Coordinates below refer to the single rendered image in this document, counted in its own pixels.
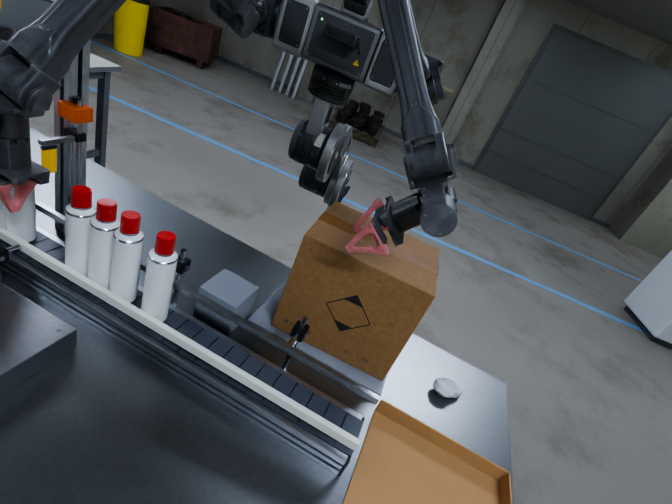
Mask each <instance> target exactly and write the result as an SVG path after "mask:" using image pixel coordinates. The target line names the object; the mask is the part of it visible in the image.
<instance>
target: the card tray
mask: <svg viewBox="0 0 672 504"><path fill-rule="evenodd" d="M343 504H512V490H511V474H510V472H509V471H507V470H505V469H504V468H502V467H500V466H498V465H497V464H495V463H493V462H491V461H490V460H488V459H486V458H484V457H483V456H481V455H479V454H477V453H476V452H474V451H472V450H470V449H469V448H467V447H465V446H463V445H462V444H460V443H458V442H456V441H455V440H453V439H451V438H449V437H448V436H446V435H444V434H442V433H441V432H439V431H437V430H435V429H434V428H432V427H430V426H428V425H427V424H425V423H423V422H421V421H420V420H418V419H416V418H414V417H413V416H411V415H409V414H407V413H406V412H404V411H402V410H400V409H399V408H397V407H395V406H393V405H392V404H390V403H388V402H386V401H385V400H383V399H381V401H380V402H379V404H378V405H377V407H376V408H375V410H374V413H373V416H372V419H371V422H370V425H369V428H368V431H367V434H366V436H365V439H364V442H363V445H362V448H361V451H360V454H359V457H358V460H357V463H356V466H355V469H354V472H353V475H352V477H351V480H350V483H349V486H348V489H347V492H346V495H345V498H344V501H343Z"/></svg>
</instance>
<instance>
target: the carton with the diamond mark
mask: <svg viewBox="0 0 672 504"><path fill-rule="evenodd" d="M363 215H364V214H363V213H361V212H359V211H356V210H354V209H352V208H350V207H348V206H346V205H344V204H341V203H339V202H337V201H335V202H334V203H333V204H332V205H331V206H330V207H329V208H328V209H327V210H326V211H324V212H323V213H322V215H321V216H320V217H319V218H318V220H317V221H316V222H315V223H314V224H313V225H312V227H311V228H310V229H309V230H308V231H307V232H306V233H305V234H304V236H303V239H302V242H301V244H300V247H299V250H298V253H297V255H296V258H295V261H294V263H293V266H292V269H291V272H290V274H289V277H288V280H287V283H286V285H285V288H284V291H283V293H282V296H281V299H280V302H279V304H278V307H277V310H276V312H275V315H274V318H273V321H272V323H271V325H272V326H273V327H275V328H277V329H279V330H281V331H283V332H285V333H287V334H289V335H290V332H291V330H292V327H293V326H294V325H295V323H296V322H297V321H298V320H300V321H301V319H302V317H303V316H307V317H308V320H307V323H306V324H307V325H309V326H310V328H309V331H308V335H307V336H306V337H305V338H304V340H303V342H305V343H307V344H309V345H311V346H313V347H315V348H317V349H319V350H321V351H323V352H325V353H327V354H329V355H331V356H333V357H335V358H337V359H339V360H341V361H343V362H345V363H347V364H349V365H351V366H353V367H355V368H357V369H359V370H361V371H363V372H365V373H367V374H369V375H371V376H373V377H375V378H377V379H379V380H381V381H383V380H384V378H385V377H386V375H387V374H388V372H389V370H390V369H391V367H392V366H393V364H394V362H395V361H396V359H397V358H398V356H399V354H400V353H401V351H402V350H403V348H404V346H405V345H406V343H407V342H408V340H409V338H410V337H411V335H412V334H413V332H414V330H415V329H416V327H417V326H418V324H419V322H420V321H421V319H422V318H423V316H424V314H425V313H426V311H427V310H428V308H429V306H430V305H431V303H432V302H433V300H434V298H435V294H436V284H437V276H438V272H439V265H438V262H439V252H440V250H439V249H438V248H436V247H434V246H431V245H429V244H427V243H425V242H423V241H421V240H419V239H416V238H414V237H412V236H410V235H408V234H406V233H404V239H403V244H401V245H398V246H395V244H394V243H393V241H392V239H391V238H392V237H391V236H390V234H389V232H388V230H383V232H384V233H385V235H386V237H387V243H386V244H387V246H388V248H389V250H390V251H389V254H388V255H378V254H370V253H352V252H348V251H347V249H346V248H345V245H346V244H347V243H348V242H349V241H350V240H351V239H352V238H353V237H354V236H355V235H356V234H357V233H358V232H356V231H355V230H354V228H353V226H354V225H355V223H356V222H357V221H358V220H359V219H360V218H361V217H362V216H363ZM353 246H354V247H369V246H377V244H376V243H375V241H374V239H373V237H372V236H371V234H370V233H367V234H366V235H364V236H363V237H362V238H361V239H360V240H359V241H357V242H356V243H355V244H354V245H353Z"/></svg>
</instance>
